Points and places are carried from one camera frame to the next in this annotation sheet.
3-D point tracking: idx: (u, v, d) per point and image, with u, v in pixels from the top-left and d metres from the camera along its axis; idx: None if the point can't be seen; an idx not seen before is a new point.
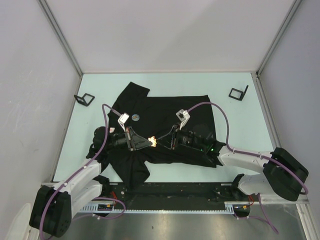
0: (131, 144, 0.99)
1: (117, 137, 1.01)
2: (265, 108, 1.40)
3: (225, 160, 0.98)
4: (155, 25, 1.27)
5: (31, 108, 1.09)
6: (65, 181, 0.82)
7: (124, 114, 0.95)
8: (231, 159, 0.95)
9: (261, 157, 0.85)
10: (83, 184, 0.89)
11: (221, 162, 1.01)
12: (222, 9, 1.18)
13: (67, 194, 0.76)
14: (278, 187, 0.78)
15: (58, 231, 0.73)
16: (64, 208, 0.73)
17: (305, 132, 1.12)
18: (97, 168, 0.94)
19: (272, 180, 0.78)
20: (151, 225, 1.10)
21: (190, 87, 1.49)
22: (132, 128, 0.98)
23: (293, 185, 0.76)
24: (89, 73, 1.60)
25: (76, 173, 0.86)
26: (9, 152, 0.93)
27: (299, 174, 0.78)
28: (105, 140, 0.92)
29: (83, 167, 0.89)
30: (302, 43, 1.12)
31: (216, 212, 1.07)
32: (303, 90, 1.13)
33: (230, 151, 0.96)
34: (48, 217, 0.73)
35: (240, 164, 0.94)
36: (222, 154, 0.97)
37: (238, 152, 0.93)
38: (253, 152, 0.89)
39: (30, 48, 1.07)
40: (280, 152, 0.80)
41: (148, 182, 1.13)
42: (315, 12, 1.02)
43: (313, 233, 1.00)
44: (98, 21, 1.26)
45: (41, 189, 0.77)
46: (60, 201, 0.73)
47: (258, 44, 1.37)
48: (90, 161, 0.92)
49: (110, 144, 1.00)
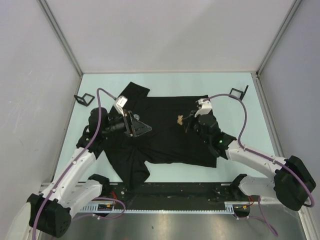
0: (131, 130, 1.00)
1: (114, 122, 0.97)
2: (265, 108, 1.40)
3: (233, 156, 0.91)
4: (155, 25, 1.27)
5: (31, 108, 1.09)
6: (54, 187, 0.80)
7: (122, 98, 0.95)
8: (240, 156, 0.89)
9: (274, 162, 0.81)
10: (76, 180, 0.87)
11: (228, 156, 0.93)
12: (222, 9, 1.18)
13: (56, 203, 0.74)
14: (282, 192, 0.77)
15: (58, 232, 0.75)
16: (57, 214, 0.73)
17: (305, 133, 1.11)
18: (89, 159, 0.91)
19: (281, 186, 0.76)
20: (151, 225, 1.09)
21: (190, 87, 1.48)
22: (131, 112, 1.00)
23: (299, 196, 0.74)
24: (89, 73, 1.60)
25: (64, 175, 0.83)
26: (9, 152, 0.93)
27: (309, 186, 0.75)
28: (100, 117, 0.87)
29: (72, 163, 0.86)
30: (303, 43, 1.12)
31: (216, 212, 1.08)
32: (303, 91, 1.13)
33: (241, 148, 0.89)
34: (43, 223, 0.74)
35: (249, 163, 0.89)
36: (233, 149, 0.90)
37: (249, 151, 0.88)
38: (266, 155, 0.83)
39: (30, 48, 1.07)
40: (296, 161, 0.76)
41: (148, 182, 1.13)
42: (315, 12, 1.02)
43: (313, 233, 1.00)
44: (98, 21, 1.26)
45: (30, 198, 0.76)
46: (51, 209, 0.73)
47: (259, 44, 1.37)
48: (81, 152, 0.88)
49: (106, 129, 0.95)
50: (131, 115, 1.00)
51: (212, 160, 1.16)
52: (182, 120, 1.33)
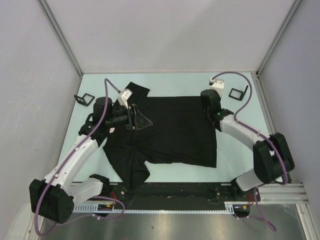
0: (134, 123, 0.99)
1: (117, 114, 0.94)
2: (265, 108, 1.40)
3: (226, 128, 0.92)
4: (155, 25, 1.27)
5: (31, 108, 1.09)
6: (57, 172, 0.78)
7: (128, 91, 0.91)
8: (232, 128, 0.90)
9: (258, 135, 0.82)
10: (78, 167, 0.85)
11: (221, 128, 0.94)
12: (222, 9, 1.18)
13: (59, 188, 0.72)
14: (259, 163, 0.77)
15: (61, 218, 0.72)
16: (60, 199, 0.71)
17: (305, 132, 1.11)
18: (92, 145, 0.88)
19: (258, 155, 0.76)
20: (151, 225, 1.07)
21: (190, 87, 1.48)
22: (136, 105, 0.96)
23: (274, 169, 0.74)
24: (89, 73, 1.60)
25: (66, 161, 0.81)
26: (9, 151, 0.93)
27: (286, 165, 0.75)
28: (105, 108, 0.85)
29: (75, 149, 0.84)
30: (302, 42, 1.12)
31: (217, 212, 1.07)
32: (303, 89, 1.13)
33: (234, 121, 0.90)
34: (46, 207, 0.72)
35: (238, 136, 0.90)
36: (227, 121, 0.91)
37: (241, 125, 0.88)
38: (253, 128, 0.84)
39: (30, 48, 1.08)
40: (279, 137, 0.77)
41: (148, 182, 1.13)
42: (315, 12, 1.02)
43: (313, 233, 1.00)
44: (98, 21, 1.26)
45: (32, 182, 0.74)
46: (54, 193, 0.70)
47: (259, 44, 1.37)
48: (84, 140, 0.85)
49: (109, 119, 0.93)
50: (135, 109, 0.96)
51: (212, 160, 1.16)
52: (182, 120, 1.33)
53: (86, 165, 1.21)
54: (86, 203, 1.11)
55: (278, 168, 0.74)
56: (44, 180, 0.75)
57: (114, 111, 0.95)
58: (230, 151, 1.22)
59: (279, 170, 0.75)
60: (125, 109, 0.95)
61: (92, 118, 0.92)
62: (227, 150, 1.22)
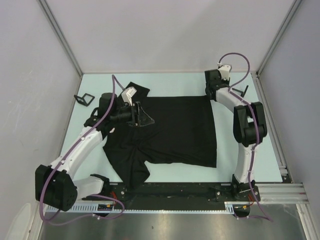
0: (137, 120, 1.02)
1: (121, 111, 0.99)
2: (264, 108, 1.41)
3: (220, 96, 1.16)
4: (155, 25, 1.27)
5: (31, 108, 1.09)
6: (63, 159, 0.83)
7: (132, 89, 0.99)
8: (224, 96, 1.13)
9: (242, 102, 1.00)
10: (82, 156, 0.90)
11: (217, 97, 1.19)
12: (222, 8, 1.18)
13: (65, 174, 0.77)
14: (236, 124, 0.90)
15: (64, 205, 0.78)
16: (65, 186, 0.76)
17: (304, 131, 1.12)
18: (96, 138, 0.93)
19: (236, 118, 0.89)
20: (151, 225, 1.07)
21: (190, 87, 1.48)
22: (139, 103, 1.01)
23: (248, 131, 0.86)
24: (89, 73, 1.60)
25: (72, 149, 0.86)
26: (9, 152, 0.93)
27: (260, 130, 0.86)
28: (111, 102, 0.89)
29: (80, 138, 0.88)
30: (302, 41, 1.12)
31: (217, 212, 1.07)
32: (302, 88, 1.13)
33: (227, 91, 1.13)
34: (51, 194, 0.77)
35: (227, 103, 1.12)
36: (220, 90, 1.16)
37: (231, 94, 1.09)
38: (239, 97, 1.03)
39: (30, 48, 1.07)
40: (257, 105, 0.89)
41: (148, 182, 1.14)
42: (315, 11, 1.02)
43: (313, 233, 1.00)
44: (98, 21, 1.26)
45: (38, 168, 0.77)
46: (61, 179, 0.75)
47: (259, 44, 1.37)
48: (89, 131, 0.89)
49: (114, 114, 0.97)
50: (138, 106, 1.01)
51: (212, 160, 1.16)
52: (182, 120, 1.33)
53: (86, 165, 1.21)
54: (86, 203, 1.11)
55: (252, 131, 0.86)
56: (50, 166, 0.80)
57: (118, 108, 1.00)
58: (230, 150, 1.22)
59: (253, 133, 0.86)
60: (129, 106, 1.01)
61: (98, 112, 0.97)
62: (227, 150, 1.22)
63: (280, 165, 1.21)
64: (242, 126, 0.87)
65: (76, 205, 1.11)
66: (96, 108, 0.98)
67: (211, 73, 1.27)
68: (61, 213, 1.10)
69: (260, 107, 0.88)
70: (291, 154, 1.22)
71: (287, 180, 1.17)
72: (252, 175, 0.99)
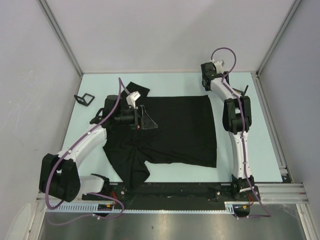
0: (139, 122, 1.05)
1: (125, 113, 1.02)
2: (265, 108, 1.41)
3: (213, 86, 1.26)
4: (154, 25, 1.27)
5: (31, 108, 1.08)
6: (70, 148, 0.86)
7: (137, 93, 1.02)
8: (217, 86, 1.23)
9: (233, 94, 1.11)
10: (87, 150, 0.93)
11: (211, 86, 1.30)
12: (222, 9, 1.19)
13: (72, 162, 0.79)
14: (225, 114, 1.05)
15: (68, 196, 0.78)
16: (70, 175, 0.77)
17: (304, 130, 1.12)
18: (101, 134, 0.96)
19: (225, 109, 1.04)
20: (151, 225, 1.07)
21: (190, 87, 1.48)
22: (143, 106, 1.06)
23: (235, 122, 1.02)
24: (89, 73, 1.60)
25: (80, 139, 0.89)
26: (8, 152, 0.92)
27: (246, 120, 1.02)
28: (116, 103, 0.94)
29: (87, 133, 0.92)
30: (302, 41, 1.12)
31: (217, 212, 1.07)
32: (302, 87, 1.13)
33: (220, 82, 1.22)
34: (56, 184, 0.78)
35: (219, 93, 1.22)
36: (214, 80, 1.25)
37: (224, 86, 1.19)
38: (230, 89, 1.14)
39: (29, 48, 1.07)
40: (244, 98, 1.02)
41: (148, 182, 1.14)
42: (315, 11, 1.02)
43: (314, 233, 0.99)
44: (98, 22, 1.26)
45: (45, 157, 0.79)
46: (67, 167, 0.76)
47: (259, 44, 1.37)
48: (95, 126, 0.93)
49: (117, 116, 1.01)
50: (142, 110, 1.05)
51: (212, 161, 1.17)
52: (183, 119, 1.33)
53: (86, 165, 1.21)
54: (86, 203, 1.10)
55: (239, 120, 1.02)
56: (57, 155, 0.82)
57: (122, 110, 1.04)
58: (229, 152, 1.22)
59: (240, 124, 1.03)
60: (133, 108, 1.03)
61: (103, 111, 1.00)
62: (227, 152, 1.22)
63: (280, 165, 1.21)
64: (230, 118, 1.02)
65: (76, 205, 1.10)
66: (101, 108, 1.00)
67: (207, 65, 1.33)
68: (60, 213, 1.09)
69: (247, 100, 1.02)
70: (291, 154, 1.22)
71: (287, 180, 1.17)
72: (248, 170, 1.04)
